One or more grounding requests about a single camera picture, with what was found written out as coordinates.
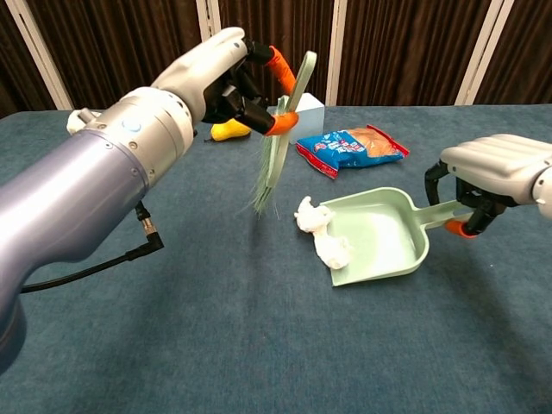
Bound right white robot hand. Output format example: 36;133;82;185
424;133;552;239

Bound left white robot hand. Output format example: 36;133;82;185
150;26;299;138

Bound light green hand broom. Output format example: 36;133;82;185
252;50;319;216

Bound light green dustpan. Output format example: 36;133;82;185
318;186;474;288

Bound white paper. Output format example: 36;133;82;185
293;195;355;271

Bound yellow toy pear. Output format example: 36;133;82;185
203;118;252;143

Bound pale blue foam cube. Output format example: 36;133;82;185
267;91;325;146

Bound blue red snack bag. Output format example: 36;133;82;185
295;124;411;180

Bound brown curtain partition screen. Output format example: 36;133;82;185
0;0;552;120

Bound teal felt table mat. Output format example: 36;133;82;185
0;103;552;414

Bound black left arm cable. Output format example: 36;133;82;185
19;200;166;295

